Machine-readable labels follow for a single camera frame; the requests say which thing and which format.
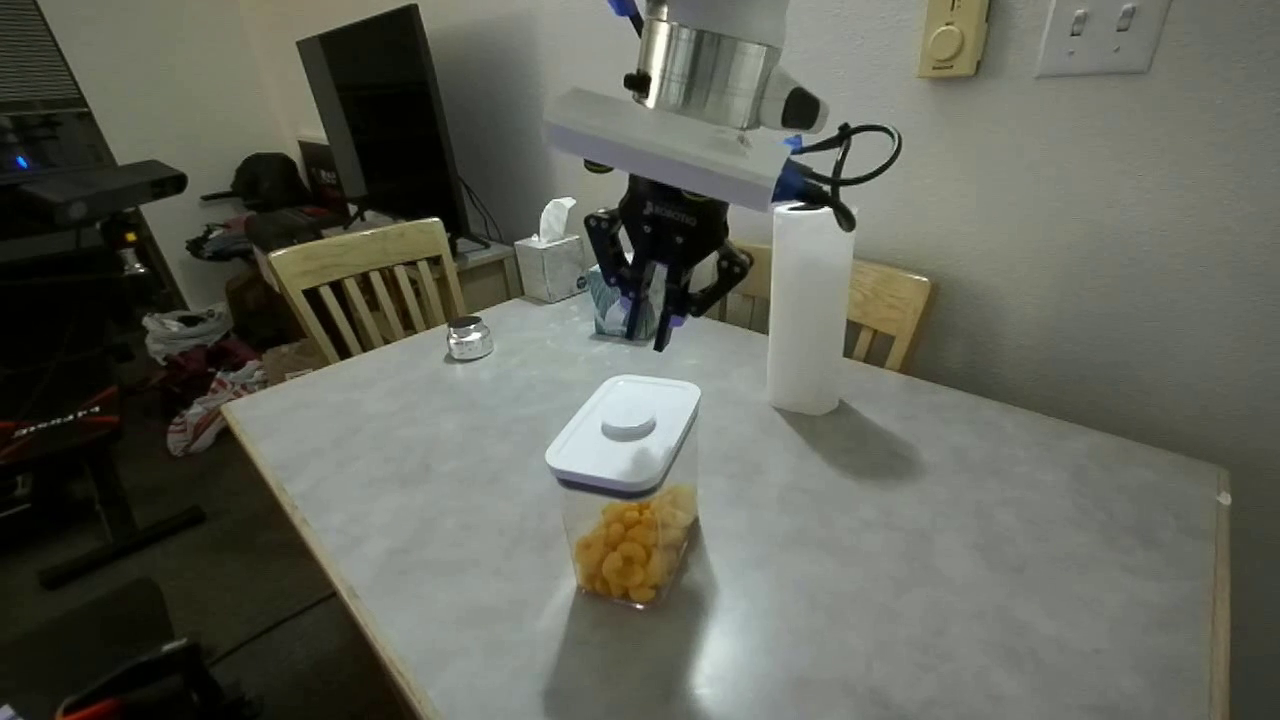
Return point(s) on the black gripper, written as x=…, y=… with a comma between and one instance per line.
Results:
x=672, y=226

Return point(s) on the white square container lid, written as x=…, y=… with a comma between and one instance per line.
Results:
x=626, y=428

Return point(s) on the small glass jar silver lid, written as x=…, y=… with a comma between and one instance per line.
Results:
x=471, y=340

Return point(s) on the white tissue box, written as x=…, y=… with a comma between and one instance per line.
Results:
x=549, y=267

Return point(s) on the white paper towel roll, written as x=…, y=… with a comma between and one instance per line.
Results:
x=808, y=312

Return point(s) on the low wooden side cabinet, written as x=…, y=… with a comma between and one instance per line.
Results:
x=488, y=275

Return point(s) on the light wooden chair low back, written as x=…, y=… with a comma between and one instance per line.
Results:
x=886, y=304

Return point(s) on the yellow puffed snacks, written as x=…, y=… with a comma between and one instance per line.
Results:
x=629, y=549

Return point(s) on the light wooden slat-back chair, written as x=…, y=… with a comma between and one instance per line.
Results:
x=365, y=257

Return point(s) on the black flat screen monitor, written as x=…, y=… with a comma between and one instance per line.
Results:
x=385, y=122

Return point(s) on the beige round-dial thermostat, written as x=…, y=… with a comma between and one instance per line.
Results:
x=955, y=38

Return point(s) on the black cap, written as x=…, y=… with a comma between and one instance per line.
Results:
x=266, y=177

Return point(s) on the pile of clothes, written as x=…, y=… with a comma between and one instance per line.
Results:
x=215, y=382

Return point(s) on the black metal stand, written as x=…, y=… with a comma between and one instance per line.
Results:
x=80, y=461

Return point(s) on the black and red bag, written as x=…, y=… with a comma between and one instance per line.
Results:
x=141, y=682

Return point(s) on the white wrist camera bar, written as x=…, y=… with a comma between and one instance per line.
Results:
x=665, y=146

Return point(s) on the white double light switch plate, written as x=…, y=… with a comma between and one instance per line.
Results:
x=1104, y=33

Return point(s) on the black bar-shaped stereo camera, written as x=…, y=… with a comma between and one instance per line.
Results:
x=105, y=189

